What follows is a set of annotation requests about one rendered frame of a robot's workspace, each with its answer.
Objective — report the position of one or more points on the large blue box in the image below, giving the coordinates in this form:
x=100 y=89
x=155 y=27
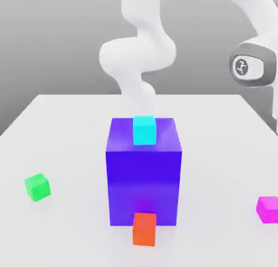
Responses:
x=143 y=180

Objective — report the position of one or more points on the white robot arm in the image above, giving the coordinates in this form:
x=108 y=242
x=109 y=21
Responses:
x=139 y=54

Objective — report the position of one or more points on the small green cube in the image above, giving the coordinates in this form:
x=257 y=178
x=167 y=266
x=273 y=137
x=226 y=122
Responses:
x=37 y=187

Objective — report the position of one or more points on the small magenta cube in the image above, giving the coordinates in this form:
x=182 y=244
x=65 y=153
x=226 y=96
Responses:
x=268 y=210

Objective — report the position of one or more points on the small cyan cube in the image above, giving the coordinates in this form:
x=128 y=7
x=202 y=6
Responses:
x=144 y=131

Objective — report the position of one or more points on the small orange cube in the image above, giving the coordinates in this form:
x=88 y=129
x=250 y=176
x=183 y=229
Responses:
x=144 y=230

